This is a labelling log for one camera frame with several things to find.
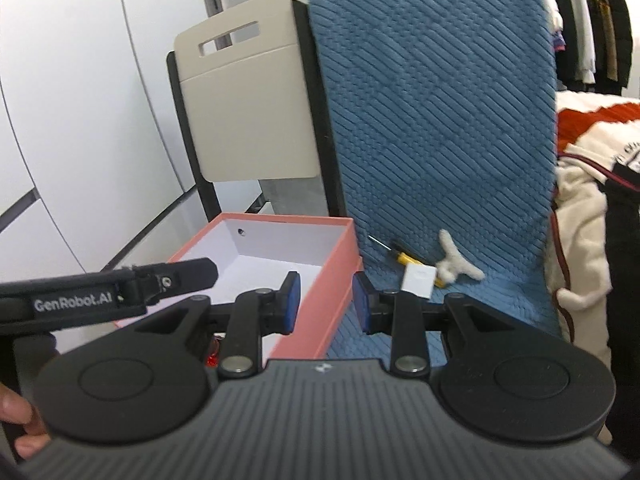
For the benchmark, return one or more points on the pink cardboard box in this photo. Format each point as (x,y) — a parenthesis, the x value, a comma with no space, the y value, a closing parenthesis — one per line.
(325,310)

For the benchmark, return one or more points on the dark garment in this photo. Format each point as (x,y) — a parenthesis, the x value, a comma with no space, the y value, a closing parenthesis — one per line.
(622,260)

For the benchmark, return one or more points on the blue textured chair cover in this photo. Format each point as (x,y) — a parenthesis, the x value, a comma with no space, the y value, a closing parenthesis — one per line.
(435,110)

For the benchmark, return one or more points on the red and white blanket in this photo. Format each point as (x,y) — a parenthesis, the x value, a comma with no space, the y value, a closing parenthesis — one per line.
(585,120)

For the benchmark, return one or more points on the small white box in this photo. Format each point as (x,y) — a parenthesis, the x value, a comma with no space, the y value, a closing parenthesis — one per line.
(419,280)

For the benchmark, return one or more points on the white fleece blanket red trim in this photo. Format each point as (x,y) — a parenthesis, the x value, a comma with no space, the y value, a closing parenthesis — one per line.
(580,220)

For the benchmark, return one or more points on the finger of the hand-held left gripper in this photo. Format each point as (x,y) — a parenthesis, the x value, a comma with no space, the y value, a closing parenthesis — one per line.
(190,272)

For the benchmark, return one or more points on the white fuzzy toy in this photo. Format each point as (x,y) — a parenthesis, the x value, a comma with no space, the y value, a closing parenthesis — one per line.
(450,260)

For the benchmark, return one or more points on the yellow screwdriver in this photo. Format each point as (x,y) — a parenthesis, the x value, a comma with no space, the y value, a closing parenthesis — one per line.
(402,257)

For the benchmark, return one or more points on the rack of hanging clothes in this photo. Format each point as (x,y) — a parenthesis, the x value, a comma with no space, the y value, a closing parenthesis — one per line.
(600,20)

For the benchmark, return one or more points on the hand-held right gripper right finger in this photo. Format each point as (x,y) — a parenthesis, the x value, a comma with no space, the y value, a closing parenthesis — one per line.
(361,305)

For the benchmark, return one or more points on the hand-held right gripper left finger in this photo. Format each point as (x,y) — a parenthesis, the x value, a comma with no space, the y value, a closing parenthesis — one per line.
(291,305)

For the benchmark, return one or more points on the person's left hand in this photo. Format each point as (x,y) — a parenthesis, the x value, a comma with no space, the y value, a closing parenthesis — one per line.
(15,410)

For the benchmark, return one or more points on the beige chair back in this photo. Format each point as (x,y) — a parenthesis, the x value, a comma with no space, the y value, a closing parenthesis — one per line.
(250,110)

